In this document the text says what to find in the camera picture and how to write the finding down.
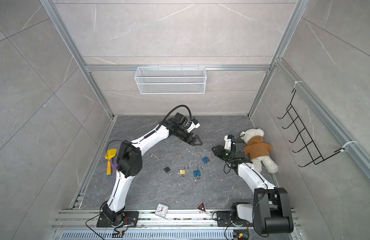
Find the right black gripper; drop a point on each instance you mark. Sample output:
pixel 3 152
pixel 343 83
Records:
pixel 219 150

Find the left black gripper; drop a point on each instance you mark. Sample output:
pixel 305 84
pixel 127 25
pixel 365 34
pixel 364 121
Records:
pixel 190 139

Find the blue padlock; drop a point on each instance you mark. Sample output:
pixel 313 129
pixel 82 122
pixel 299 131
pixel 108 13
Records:
pixel 197 173
pixel 205 159

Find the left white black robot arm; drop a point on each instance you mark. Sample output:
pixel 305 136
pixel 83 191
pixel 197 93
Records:
pixel 129 161

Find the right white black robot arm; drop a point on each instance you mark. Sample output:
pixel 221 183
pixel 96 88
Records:
pixel 270 212

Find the black padlock with key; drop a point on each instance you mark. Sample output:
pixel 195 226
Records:
pixel 167 169

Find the brass yellow padlock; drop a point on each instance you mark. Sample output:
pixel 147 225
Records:
pixel 184 170

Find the white teddy bear brown hoodie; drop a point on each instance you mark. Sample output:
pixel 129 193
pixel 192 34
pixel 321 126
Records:
pixel 258 150

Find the red black triangle sign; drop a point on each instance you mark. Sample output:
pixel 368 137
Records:
pixel 201 207

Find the white small alarm clock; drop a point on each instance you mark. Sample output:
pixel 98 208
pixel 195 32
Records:
pixel 162 210

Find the purple pink toy rake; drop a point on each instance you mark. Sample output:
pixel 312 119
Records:
pixel 114 163

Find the yellow toy shovel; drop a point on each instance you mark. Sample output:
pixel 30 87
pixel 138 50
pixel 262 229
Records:
pixel 110 155

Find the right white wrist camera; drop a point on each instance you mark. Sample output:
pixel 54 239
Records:
pixel 228 141

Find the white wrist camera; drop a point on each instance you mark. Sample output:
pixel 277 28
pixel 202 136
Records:
pixel 228 141
pixel 192 124

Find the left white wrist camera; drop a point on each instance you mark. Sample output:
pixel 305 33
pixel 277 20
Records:
pixel 192 124

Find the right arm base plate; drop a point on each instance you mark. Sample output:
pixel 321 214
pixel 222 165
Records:
pixel 224 219

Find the white wire mesh basket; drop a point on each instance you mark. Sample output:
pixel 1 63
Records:
pixel 171 80

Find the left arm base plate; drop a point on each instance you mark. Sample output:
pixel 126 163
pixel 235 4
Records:
pixel 125 219

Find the black wire hook rack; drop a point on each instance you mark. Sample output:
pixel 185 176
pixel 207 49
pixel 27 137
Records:
pixel 309 145

